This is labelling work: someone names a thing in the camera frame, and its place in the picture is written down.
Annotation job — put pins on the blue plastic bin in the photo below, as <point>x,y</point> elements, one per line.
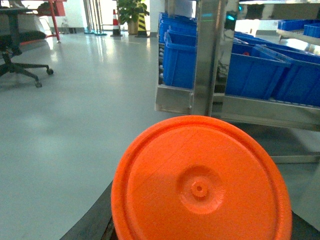
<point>179,59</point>
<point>254,71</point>

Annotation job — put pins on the blue plastic bin front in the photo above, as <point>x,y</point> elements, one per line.
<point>254,71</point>

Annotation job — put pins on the red metal table frame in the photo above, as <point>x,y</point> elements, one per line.
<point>53,9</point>

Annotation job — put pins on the orange cylindrical capacitor 4680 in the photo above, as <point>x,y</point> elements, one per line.
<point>199,178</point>

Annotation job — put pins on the stainless steel roller rack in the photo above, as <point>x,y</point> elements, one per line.
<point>269,121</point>

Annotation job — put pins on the blue plastic bin rear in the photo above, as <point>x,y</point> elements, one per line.
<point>179,59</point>

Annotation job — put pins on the black office chair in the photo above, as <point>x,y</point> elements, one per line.
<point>10,45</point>

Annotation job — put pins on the yellow black traffic cone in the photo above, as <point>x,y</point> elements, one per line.
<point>142,31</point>

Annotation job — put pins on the potted green plant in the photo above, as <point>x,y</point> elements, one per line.
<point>128,13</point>

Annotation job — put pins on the blue bin far right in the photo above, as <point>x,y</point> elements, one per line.
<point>300,82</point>

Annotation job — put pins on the red white traffic cone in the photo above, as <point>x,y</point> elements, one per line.
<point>116,31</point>

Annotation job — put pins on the blue bin on side rack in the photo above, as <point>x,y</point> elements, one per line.
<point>308,27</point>

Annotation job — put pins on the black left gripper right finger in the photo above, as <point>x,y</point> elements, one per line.
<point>302,230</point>

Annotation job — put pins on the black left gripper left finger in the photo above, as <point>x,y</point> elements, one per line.
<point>94,223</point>

